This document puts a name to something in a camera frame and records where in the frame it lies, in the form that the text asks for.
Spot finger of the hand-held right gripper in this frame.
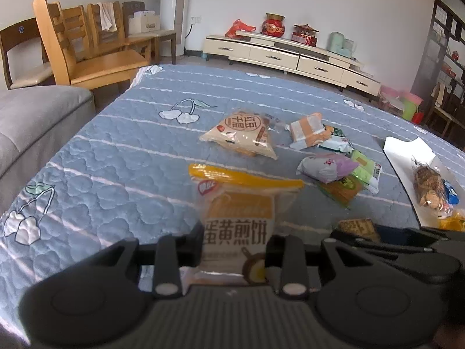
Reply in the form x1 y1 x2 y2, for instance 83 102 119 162
378 225 465 248
330 229 437 254

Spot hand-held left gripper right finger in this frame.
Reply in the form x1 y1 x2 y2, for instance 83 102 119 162
265 234 367 297

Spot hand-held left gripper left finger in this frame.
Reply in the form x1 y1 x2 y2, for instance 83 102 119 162
82 222 204 297

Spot clear brown biscuit packet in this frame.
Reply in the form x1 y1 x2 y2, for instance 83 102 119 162
412 157 446 210
337 218 381 243

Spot clear cookie packet yellow band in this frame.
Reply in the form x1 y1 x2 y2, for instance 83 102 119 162
188 163 305 286

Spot yellow bread packet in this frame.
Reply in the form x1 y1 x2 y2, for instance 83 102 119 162
438 209 465 232

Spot blue snack packet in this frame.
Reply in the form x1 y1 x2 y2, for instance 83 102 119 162
443 181 461 205

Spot light green snack packet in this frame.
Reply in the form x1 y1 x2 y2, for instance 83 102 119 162
350 149 383 195

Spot white cardboard tray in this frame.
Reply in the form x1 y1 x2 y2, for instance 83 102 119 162
383 136 465 232

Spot brown cracker packet green label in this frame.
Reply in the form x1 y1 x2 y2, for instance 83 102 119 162
317 174 364 210

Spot purple and white snack packet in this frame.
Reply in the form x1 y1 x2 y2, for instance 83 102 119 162
296 153 359 184

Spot beige snack packet red seal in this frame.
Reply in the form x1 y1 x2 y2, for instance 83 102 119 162
198 111 278 161

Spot blue cherry print quilted blanket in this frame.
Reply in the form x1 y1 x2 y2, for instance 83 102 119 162
0 63 465 320

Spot green and white snack packet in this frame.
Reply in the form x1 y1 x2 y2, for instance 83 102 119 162
318 125 354 154

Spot green bucket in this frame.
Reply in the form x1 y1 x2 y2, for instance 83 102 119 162
401 101 419 121

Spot orange and white snack packet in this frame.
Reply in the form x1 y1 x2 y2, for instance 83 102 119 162
285 113 330 151

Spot dark chair with cream towel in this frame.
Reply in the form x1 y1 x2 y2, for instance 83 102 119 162
425 81 465 137

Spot cream tv cabinet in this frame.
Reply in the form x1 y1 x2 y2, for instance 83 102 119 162
203 31 381 97

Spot mint green kitchen appliance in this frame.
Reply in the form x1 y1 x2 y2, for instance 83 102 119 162
329 31 358 58

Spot light wooden chair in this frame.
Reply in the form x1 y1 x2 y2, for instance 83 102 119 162
60 5 110 62
33 0 152 92
87 1 154 57

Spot grey sofa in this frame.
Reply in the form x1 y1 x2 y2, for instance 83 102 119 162
0 85 96 219

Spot dark wooden display shelf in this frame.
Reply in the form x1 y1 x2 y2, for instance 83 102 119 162
410 0 465 142

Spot dark wooden chair cream seat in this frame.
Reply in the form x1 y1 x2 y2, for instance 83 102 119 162
0 18 56 90
121 1 177 65

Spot red plastic bag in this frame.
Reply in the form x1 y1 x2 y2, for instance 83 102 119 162
225 19 257 38

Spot red pavilion gift box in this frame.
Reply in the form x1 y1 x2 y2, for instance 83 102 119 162
291 24 320 47

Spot white box on chair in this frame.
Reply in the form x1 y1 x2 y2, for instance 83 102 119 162
127 10 161 37

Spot red drum-shaped jar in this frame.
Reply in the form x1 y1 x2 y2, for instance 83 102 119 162
262 13 286 37

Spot white standing air conditioner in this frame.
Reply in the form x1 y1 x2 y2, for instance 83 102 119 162
161 0 192 57

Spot white towel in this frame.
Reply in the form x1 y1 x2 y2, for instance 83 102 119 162
97 2 118 33

